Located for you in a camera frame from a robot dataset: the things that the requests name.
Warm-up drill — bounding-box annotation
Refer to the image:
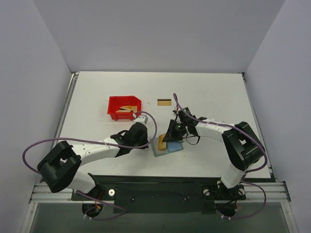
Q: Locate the gold VIP card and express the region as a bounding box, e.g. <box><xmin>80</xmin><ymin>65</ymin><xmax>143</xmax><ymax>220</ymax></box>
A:
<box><xmin>157</xmin><ymin>133</ymin><xmax>167</xmax><ymax>150</ymax></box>

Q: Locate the gold card with magnetic stripe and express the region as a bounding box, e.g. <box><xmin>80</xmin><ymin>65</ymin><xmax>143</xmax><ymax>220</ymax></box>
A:
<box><xmin>157</xmin><ymin>99</ymin><xmax>172</xmax><ymax>106</ymax></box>

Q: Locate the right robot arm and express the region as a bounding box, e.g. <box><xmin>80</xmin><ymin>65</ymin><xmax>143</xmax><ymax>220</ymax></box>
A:
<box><xmin>162</xmin><ymin>107</ymin><xmax>265</xmax><ymax>199</ymax></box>

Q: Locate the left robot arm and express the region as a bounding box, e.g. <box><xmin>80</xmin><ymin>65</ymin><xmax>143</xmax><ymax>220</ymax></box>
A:
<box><xmin>37</xmin><ymin>122</ymin><xmax>148</xmax><ymax>200</ymax></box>

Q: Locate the gold card inside bin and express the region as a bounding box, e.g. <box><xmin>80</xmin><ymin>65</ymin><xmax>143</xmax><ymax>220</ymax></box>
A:
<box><xmin>116</xmin><ymin>105</ymin><xmax>137</xmax><ymax>114</ymax></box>

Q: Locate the red plastic bin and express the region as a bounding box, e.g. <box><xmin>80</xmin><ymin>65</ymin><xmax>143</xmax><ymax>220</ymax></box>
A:
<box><xmin>107</xmin><ymin>96</ymin><xmax>142</xmax><ymax>121</ymax></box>

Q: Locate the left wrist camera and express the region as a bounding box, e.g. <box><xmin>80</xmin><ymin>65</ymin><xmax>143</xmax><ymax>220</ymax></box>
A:
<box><xmin>133</xmin><ymin>115</ymin><xmax>148</xmax><ymax>125</ymax></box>

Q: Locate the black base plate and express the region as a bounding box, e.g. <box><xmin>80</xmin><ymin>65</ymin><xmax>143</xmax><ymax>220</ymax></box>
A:
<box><xmin>70</xmin><ymin>174</ymin><xmax>246</xmax><ymax>216</ymax></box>

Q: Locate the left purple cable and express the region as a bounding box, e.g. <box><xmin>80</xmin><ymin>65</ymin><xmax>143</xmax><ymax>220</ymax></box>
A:
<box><xmin>22</xmin><ymin>111</ymin><xmax>157</xmax><ymax>220</ymax></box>

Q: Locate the aluminium frame rail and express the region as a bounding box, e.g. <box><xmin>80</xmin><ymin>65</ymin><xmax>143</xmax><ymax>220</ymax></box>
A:
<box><xmin>30</xmin><ymin>182</ymin><xmax>291</xmax><ymax>203</ymax></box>

